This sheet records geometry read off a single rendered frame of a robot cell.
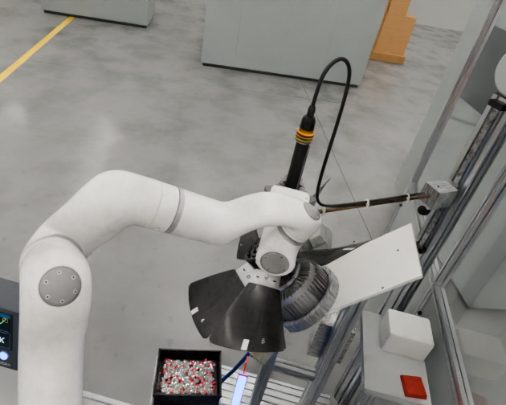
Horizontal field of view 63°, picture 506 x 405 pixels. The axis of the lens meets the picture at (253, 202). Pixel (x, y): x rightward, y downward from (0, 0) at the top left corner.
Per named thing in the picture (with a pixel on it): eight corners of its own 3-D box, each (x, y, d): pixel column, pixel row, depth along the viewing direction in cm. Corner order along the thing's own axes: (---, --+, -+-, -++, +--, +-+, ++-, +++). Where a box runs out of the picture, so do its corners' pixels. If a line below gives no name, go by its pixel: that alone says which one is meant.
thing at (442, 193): (437, 196, 150) (447, 177, 145) (451, 207, 145) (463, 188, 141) (417, 199, 146) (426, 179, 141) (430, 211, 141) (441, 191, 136)
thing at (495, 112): (416, 244, 164) (496, 98, 128) (425, 253, 160) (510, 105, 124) (410, 245, 163) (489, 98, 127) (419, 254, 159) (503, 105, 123)
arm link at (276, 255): (281, 202, 92) (258, 226, 97) (272, 239, 81) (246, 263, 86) (311, 222, 94) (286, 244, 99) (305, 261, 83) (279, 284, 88)
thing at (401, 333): (418, 329, 169) (429, 312, 163) (423, 362, 156) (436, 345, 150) (377, 317, 171) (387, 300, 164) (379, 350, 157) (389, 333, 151)
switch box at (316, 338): (340, 346, 185) (356, 316, 172) (340, 364, 178) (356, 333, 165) (308, 337, 186) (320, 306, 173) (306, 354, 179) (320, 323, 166)
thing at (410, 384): (420, 378, 151) (422, 375, 149) (426, 400, 144) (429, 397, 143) (399, 375, 150) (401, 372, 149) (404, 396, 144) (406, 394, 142)
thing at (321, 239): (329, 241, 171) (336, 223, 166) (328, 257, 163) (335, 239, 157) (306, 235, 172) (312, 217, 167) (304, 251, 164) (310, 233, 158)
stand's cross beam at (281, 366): (313, 373, 181) (316, 368, 179) (312, 382, 178) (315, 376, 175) (272, 362, 182) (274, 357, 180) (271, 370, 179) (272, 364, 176)
